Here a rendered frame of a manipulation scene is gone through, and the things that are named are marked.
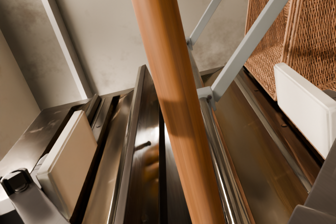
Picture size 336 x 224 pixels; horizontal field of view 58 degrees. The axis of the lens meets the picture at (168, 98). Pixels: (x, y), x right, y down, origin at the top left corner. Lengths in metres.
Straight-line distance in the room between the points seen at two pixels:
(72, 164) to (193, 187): 0.12
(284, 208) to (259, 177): 0.14
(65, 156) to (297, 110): 0.13
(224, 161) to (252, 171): 0.59
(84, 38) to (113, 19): 0.43
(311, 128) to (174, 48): 0.10
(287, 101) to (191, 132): 0.07
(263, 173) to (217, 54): 2.94
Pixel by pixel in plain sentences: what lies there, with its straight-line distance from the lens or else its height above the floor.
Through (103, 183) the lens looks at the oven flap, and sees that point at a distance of 1.14.
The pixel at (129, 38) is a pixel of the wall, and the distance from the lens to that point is 3.71.
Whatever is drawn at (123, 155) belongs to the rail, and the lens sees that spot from 0.95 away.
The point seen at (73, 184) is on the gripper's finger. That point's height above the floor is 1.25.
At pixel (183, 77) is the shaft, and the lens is 0.21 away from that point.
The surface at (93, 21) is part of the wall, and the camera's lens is 3.72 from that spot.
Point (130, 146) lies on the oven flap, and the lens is 0.97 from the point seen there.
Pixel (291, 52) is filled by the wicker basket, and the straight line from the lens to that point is 1.20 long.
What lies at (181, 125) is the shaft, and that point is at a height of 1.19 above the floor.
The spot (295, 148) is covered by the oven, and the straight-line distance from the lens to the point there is 1.07.
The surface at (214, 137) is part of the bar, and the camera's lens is 0.48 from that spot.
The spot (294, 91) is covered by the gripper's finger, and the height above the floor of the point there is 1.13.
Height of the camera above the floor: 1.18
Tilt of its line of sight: 4 degrees up
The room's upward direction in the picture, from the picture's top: 103 degrees counter-clockwise
